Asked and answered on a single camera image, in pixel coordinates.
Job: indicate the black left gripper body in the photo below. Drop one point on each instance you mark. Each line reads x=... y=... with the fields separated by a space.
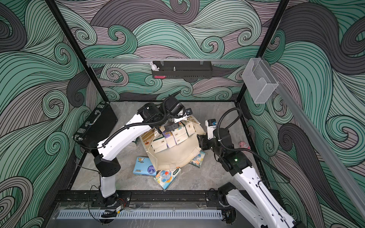
x=170 y=125

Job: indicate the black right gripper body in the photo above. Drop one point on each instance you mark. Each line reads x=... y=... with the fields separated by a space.
x=207 y=144

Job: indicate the floral canvas tote bag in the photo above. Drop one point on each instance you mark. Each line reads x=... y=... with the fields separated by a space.
x=174 y=149

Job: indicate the purple tissue pack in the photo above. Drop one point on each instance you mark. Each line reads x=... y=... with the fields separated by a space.
x=169 y=138

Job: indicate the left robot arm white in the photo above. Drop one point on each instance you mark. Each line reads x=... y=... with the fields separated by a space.
x=150 y=116

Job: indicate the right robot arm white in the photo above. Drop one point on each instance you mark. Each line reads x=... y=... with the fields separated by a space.
x=262 y=210

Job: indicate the pink toy figure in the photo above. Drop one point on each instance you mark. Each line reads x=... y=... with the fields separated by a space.
x=244 y=145

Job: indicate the elephant print tissue pack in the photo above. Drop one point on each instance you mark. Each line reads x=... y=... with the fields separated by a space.
x=197 y=161

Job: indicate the white rabbit figurine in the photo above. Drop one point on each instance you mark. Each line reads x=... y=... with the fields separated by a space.
x=154 y=67

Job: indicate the blue dog tissue pack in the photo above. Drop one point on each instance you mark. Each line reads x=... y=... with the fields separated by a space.
x=144 y=167

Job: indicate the black briefcase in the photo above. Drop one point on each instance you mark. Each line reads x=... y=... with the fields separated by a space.
x=97 y=126

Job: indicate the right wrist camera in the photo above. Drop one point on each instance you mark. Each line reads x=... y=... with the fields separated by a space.
x=211 y=126

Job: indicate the black wall shelf tray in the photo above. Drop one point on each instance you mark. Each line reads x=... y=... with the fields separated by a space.
x=183 y=70

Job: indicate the clear acrylic wall box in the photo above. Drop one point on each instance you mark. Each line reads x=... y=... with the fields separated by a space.
x=259 y=79

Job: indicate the aluminium wall rail back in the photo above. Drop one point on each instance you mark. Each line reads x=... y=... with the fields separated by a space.
x=162 y=61

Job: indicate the aluminium wall rail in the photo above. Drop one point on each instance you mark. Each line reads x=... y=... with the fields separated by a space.
x=162 y=61
x=332 y=119

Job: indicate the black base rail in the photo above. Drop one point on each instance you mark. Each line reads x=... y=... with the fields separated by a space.
x=202 y=198

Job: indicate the aluminium wall rail right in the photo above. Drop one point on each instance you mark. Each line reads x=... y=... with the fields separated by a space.
x=332 y=119

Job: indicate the white slotted cable duct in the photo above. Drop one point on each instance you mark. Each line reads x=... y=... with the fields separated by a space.
x=142 y=214

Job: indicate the black corner frame post left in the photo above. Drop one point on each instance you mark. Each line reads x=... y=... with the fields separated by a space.
x=67 y=32

